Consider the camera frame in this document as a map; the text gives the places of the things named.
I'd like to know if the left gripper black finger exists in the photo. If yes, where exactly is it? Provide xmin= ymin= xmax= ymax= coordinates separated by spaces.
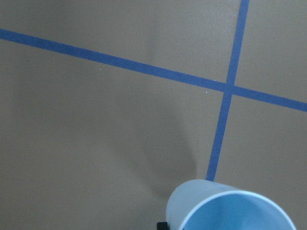
xmin=156 ymin=222 xmax=170 ymax=230

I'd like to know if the light blue cup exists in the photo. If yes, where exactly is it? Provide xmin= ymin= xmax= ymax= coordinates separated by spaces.
xmin=166 ymin=179 xmax=296 ymax=230

